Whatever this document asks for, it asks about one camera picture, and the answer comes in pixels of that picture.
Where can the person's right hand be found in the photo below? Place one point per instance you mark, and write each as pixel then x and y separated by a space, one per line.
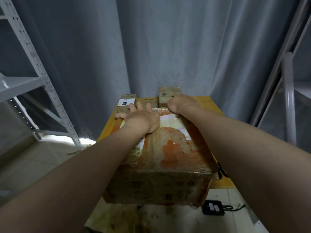
pixel 183 103

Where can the person's left hand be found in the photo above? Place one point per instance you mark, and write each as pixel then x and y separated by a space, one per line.
pixel 138 118

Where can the medium brown cardboard box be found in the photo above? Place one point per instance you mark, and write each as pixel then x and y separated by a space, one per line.
pixel 167 93

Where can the small cardboard box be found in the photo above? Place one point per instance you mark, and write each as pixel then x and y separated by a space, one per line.
pixel 148 102

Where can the long white-labelled cardboard box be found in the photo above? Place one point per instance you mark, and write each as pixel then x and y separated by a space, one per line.
pixel 126 99

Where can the large orange print cardboard box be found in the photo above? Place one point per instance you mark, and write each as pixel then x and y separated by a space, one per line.
pixel 175 162

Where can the person's right forearm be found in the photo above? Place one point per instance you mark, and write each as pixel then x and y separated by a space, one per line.
pixel 257 162

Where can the person's left forearm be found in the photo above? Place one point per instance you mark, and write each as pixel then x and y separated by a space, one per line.
pixel 58 186

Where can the tape scraps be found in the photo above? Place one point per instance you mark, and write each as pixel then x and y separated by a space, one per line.
pixel 121 220

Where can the yellow wooden table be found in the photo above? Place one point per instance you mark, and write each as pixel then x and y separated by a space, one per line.
pixel 214 104

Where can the grey curtain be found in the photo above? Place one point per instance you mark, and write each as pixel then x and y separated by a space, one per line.
pixel 146 41

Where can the grey metal shelf unit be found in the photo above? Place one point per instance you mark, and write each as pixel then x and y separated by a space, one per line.
pixel 289 94
pixel 24 89

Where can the black power adapter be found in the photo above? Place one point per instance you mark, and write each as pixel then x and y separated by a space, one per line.
pixel 213 207

